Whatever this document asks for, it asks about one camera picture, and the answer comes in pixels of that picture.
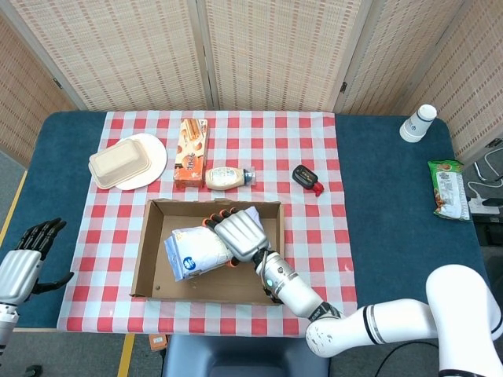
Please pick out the brown cardboard box tray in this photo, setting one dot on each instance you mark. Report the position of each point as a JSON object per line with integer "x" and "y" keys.
{"x": 212, "y": 252}

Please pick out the small orange box on floor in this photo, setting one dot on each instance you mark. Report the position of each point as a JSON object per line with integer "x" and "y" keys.
{"x": 158, "y": 341}

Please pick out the white paper cup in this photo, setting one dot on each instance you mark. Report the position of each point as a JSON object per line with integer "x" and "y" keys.
{"x": 417, "y": 123}

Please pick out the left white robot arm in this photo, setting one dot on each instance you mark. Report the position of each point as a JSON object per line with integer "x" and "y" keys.
{"x": 6, "y": 326}

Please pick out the black red soy sauce bottle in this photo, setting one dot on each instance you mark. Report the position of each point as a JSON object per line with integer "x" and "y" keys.
{"x": 306, "y": 176}

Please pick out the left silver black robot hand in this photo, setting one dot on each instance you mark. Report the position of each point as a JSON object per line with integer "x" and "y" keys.
{"x": 19, "y": 267}

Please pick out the white blue bag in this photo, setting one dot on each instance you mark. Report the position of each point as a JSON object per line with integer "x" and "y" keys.
{"x": 196, "y": 249}

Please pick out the white power strip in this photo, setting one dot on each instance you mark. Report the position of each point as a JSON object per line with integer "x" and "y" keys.
{"x": 481, "y": 204}

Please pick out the blue table cover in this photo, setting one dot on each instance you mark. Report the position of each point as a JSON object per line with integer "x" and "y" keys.
{"x": 393, "y": 220}

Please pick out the mayonnaise squeeze bottle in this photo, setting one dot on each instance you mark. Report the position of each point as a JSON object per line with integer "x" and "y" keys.
{"x": 228, "y": 178}

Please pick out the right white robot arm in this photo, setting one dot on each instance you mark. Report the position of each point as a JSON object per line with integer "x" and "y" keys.
{"x": 377, "y": 314}

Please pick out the dark blue chair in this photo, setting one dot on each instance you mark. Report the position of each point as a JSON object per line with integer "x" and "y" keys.
{"x": 243, "y": 355}

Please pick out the green snack bag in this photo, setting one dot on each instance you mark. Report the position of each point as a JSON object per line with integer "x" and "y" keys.
{"x": 449, "y": 188}

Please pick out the right silver orange-tipped robot hand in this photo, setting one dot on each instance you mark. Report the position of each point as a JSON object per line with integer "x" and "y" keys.
{"x": 237, "y": 233}

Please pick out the orange biscuit box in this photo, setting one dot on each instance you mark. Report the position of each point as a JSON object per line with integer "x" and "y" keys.
{"x": 192, "y": 153}

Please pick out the white round paper plate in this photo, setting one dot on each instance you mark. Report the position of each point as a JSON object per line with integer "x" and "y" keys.
{"x": 155, "y": 157}

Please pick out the woven folding screen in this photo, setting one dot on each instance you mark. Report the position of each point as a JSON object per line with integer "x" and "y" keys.
{"x": 251, "y": 51}

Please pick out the red white checkered tablecloth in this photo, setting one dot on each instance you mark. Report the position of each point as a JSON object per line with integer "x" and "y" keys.
{"x": 220, "y": 220}

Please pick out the beige pulp food container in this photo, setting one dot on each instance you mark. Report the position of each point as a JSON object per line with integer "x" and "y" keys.
{"x": 118, "y": 162}

